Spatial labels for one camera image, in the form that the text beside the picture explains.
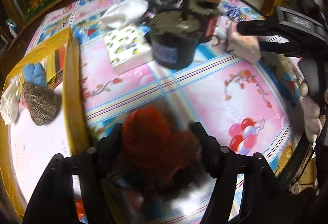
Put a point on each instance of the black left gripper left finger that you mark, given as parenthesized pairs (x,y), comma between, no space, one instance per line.
(74,182)

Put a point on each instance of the pink tissue pack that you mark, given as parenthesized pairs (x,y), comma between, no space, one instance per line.
(242,46)

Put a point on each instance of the blue white Vinda tissue pack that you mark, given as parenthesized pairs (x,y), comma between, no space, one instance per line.
(232,11)

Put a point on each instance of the brown knitted cloth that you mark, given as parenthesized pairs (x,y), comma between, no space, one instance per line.
(42,103)

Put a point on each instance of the white cloth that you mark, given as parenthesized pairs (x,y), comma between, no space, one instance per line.
(10,101)

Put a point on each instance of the red fuzzy cloth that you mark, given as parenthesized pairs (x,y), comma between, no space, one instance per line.
(152,148)

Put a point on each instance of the blue knitted cloth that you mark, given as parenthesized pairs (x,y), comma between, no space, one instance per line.
(35,74)

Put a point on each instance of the bagged coloured sponge pack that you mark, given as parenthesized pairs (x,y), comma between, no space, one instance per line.
(54,66)

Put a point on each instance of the lemon print tissue pack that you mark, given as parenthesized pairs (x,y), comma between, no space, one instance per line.
(127,48)

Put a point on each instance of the white gloved right hand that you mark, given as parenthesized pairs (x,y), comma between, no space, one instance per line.
(313,119)

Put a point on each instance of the yellow cardboard box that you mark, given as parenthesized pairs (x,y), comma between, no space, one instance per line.
(71,103)

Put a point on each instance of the black electric motor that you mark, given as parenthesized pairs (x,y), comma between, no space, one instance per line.
(174,35)

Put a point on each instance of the colourful printed tablecloth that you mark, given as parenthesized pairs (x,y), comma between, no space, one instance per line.
(246,107)

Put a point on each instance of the black foil snack bag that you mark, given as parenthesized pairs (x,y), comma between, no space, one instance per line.
(154,7)

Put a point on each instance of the white plastic bag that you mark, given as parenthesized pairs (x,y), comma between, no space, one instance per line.
(122,14)

